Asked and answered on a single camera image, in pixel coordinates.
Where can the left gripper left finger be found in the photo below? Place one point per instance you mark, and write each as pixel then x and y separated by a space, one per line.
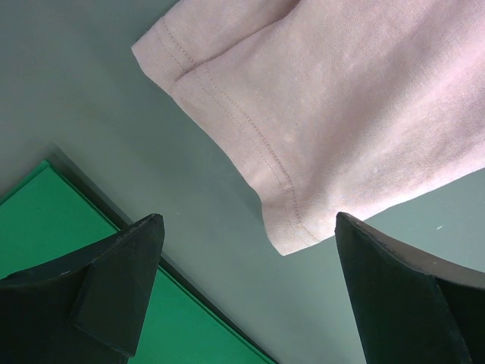
pixel 88 306

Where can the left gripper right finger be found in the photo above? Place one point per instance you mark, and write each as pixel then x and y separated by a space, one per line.
pixel 409 306

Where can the pink t shirt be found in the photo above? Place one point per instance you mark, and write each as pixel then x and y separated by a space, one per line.
pixel 328 106

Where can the green book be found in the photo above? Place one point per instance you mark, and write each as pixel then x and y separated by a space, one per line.
pixel 46 216

